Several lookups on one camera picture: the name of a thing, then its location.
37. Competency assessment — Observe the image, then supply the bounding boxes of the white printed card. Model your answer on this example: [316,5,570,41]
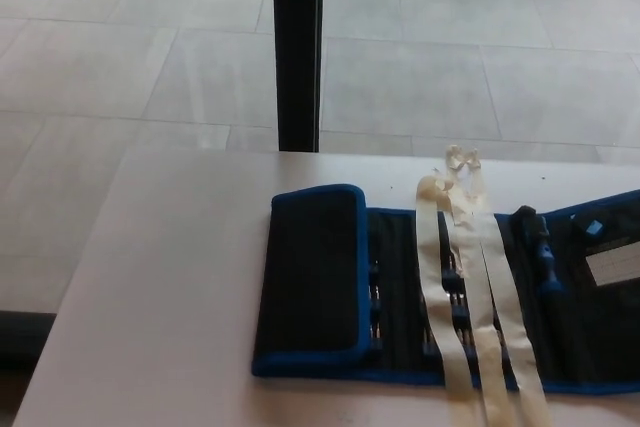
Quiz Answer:
[584,246,640,285]

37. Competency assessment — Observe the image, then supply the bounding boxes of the black vertical post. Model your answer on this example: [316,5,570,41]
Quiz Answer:
[271,0,325,153]

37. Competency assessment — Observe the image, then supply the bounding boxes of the blue screwdriver bit rack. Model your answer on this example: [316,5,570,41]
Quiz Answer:
[441,266,470,348]
[368,254,383,354]

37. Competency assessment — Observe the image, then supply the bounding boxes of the blue and black screwdriver handle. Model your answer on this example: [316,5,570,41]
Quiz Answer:
[508,203,560,299]

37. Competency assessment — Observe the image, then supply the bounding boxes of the narrow beige masking tape strip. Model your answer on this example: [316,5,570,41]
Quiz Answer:
[467,146,554,427]

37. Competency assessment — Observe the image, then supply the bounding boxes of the wide beige masking tape strip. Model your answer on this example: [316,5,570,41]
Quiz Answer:
[415,172,489,427]

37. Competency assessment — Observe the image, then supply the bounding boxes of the black blue-trimmed roll-up toolkit pouch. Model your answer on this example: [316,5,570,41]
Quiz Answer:
[251,182,640,396]

